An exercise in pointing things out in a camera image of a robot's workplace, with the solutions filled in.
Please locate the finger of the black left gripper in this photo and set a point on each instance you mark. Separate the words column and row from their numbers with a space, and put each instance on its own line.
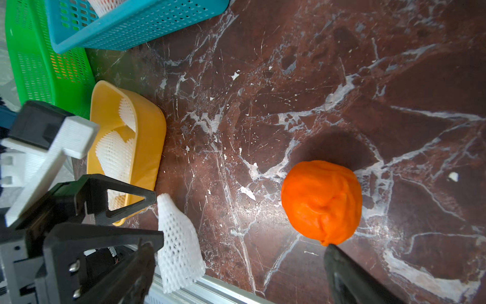
column 111, row 201
column 69, row 244

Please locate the green plastic basket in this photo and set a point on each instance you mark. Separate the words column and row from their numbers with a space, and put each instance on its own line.
column 40, row 74

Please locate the teal plastic basket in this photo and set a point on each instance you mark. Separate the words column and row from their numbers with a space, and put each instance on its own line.
column 74, row 24

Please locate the netted orange large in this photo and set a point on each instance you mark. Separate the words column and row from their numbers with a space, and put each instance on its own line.
column 102, row 7

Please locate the white foam net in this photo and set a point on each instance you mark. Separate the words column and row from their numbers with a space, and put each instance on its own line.
column 127, row 114
column 180, row 260
column 115, row 156

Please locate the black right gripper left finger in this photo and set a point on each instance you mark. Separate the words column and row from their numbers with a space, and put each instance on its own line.
column 128, row 282

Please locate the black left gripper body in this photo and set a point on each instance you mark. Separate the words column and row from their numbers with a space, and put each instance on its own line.
column 27, row 276

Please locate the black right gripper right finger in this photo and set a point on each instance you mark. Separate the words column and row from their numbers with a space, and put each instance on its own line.
column 350, row 283

